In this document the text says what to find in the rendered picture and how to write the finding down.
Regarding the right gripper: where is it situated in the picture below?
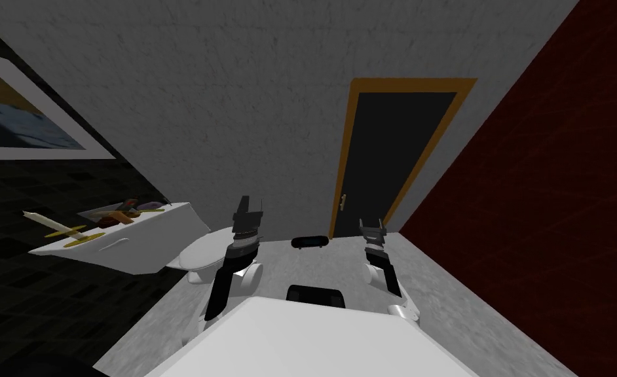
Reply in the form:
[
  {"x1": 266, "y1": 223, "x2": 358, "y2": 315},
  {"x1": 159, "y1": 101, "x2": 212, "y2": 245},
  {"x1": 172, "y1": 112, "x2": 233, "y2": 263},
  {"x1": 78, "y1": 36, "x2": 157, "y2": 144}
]
[{"x1": 358, "y1": 218, "x2": 388, "y2": 246}]

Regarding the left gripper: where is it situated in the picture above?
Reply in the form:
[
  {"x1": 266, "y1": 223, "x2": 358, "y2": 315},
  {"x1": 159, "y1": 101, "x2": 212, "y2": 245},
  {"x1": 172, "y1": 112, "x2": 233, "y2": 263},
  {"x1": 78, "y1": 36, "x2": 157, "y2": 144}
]
[{"x1": 233, "y1": 196, "x2": 265, "y2": 236}]

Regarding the black door leaf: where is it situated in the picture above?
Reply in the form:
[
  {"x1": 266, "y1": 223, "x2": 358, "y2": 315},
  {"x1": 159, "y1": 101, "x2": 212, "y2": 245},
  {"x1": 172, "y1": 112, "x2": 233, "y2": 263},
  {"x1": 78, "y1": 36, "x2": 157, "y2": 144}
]
[{"x1": 334, "y1": 91, "x2": 458, "y2": 240}]

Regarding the black oval object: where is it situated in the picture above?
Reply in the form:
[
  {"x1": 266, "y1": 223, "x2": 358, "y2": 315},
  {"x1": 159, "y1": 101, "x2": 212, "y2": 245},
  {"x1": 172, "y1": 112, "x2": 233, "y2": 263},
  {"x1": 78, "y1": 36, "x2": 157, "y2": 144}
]
[{"x1": 291, "y1": 235, "x2": 331, "y2": 250}]

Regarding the white toilet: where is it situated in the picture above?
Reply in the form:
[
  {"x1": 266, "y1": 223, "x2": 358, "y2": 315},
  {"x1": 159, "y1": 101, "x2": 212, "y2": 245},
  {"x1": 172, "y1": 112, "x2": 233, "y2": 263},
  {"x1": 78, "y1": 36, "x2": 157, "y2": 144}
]
[{"x1": 166, "y1": 226, "x2": 237, "y2": 286}]

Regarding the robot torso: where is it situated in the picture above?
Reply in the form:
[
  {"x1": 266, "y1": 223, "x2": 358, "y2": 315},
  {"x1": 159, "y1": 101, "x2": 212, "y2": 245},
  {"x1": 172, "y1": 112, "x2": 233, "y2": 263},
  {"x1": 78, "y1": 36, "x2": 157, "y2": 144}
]
[{"x1": 143, "y1": 285, "x2": 480, "y2": 377}]

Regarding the white framed wall picture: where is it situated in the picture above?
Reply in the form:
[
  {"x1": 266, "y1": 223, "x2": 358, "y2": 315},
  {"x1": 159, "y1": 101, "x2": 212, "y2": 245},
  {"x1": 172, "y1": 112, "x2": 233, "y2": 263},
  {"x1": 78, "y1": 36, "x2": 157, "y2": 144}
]
[{"x1": 0, "y1": 48, "x2": 117, "y2": 160}]

